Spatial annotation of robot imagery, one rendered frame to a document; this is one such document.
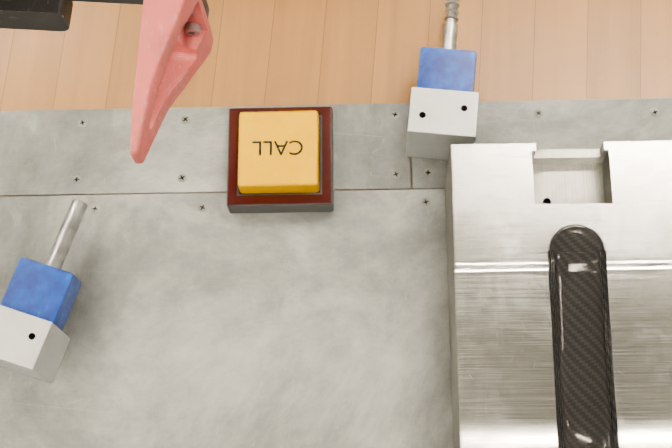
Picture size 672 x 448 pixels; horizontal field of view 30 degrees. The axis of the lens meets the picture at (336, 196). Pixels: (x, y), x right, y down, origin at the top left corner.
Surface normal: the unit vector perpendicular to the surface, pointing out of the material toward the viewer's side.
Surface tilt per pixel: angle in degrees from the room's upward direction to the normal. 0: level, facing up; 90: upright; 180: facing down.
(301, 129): 0
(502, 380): 3
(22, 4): 1
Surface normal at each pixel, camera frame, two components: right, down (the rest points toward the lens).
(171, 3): -0.07, 0.06
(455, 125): -0.04, -0.32
